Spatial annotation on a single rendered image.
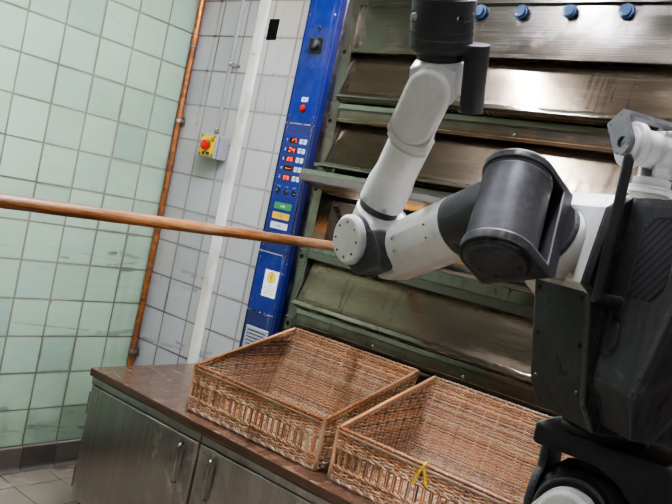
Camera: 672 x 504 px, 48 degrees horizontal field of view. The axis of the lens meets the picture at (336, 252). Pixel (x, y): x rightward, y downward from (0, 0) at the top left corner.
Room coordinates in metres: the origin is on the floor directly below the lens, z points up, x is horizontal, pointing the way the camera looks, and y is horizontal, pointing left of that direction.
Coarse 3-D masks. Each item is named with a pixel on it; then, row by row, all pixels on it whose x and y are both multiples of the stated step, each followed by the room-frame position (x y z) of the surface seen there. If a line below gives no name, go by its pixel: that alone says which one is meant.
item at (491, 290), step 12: (324, 252) 2.76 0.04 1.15; (420, 276) 2.49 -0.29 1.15; (432, 276) 2.47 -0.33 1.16; (444, 276) 2.44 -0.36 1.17; (456, 276) 2.41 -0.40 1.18; (468, 288) 2.38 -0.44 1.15; (480, 288) 2.36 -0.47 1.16; (492, 288) 2.33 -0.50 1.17; (504, 288) 2.31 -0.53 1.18; (504, 300) 2.30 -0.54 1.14; (516, 300) 2.28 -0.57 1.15; (528, 300) 2.25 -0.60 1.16
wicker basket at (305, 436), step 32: (256, 352) 2.59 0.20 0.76; (288, 352) 2.71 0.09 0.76; (352, 352) 2.57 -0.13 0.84; (192, 384) 2.37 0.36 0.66; (224, 384) 2.29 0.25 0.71; (256, 384) 2.62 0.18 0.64; (288, 384) 2.67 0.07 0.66; (320, 384) 2.59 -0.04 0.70; (352, 384) 2.53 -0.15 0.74; (384, 384) 2.46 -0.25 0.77; (224, 416) 2.27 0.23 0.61; (256, 416) 2.20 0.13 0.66; (288, 416) 2.13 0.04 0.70; (320, 416) 2.06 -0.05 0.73; (352, 416) 2.16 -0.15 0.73; (288, 448) 2.11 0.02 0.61; (320, 448) 2.05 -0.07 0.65
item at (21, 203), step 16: (16, 208) 1.52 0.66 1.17; (32, 208) 1.55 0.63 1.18; (48, 208) 1.57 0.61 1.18; (64, 208) 1.60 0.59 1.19; (80, 208) 1.63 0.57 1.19; (96, 208) 1.67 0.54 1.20; (128, 224) 1.75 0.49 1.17; (144, 224) 1.78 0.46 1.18; (160, 224) 1.81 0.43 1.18; (176, 224) 1.85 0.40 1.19; (192, 224) 1.89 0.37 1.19; (208, 224) 1.94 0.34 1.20; (256, 240) 2.09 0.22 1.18; (272, 240) 2.13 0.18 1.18; (288, 240) 2.18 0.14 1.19; (304, 240) 2.24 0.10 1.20; (320, 240) 2.31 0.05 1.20
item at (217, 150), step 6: (204, 138) 3.13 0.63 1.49; (210, 138) 3.11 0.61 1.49; (216, 138) 3.09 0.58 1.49; (222, 138) 3.11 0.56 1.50; (228, 138) 3.14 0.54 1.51; (210, 144) 3.10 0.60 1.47; (216, 144) 3.09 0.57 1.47; (222, 144) 3.12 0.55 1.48; (204, 150) 3.12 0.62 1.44; (210, 150) 3.10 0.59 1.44; (216, 150) 3.10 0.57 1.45; (222, 150) 3.12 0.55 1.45; (204, 156) 3.12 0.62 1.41; (210, 156) 3.10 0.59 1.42; (216, 156) 3.10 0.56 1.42; (222, 156) 3.13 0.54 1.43
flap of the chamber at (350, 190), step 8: (304, 176) 2.67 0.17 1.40; (312, 176) 2.65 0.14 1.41; (320, 176) 2.63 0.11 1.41; (312, 184) 2.70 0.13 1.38; (320, 184) 2.64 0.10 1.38; (328, 184) 2.59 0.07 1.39; (336, 184) 2.57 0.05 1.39; (344, 184) 2.55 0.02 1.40; (352, 184) 2.53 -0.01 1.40; (360, 184) 2.51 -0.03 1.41; (328, 192) 2.78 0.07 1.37; (336, 192) 2.72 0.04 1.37; (344, 192) 2.66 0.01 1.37; (352, 192) 2.60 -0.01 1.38; (360, 192) 2.54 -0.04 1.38; (408, 200) 2.40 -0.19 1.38; (416, 200) 2.37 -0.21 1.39; (424, 200) 2.35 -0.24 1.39; (432, 200) 2.33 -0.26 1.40; (408, 208) 2.57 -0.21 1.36; (416, 208) 2.51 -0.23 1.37
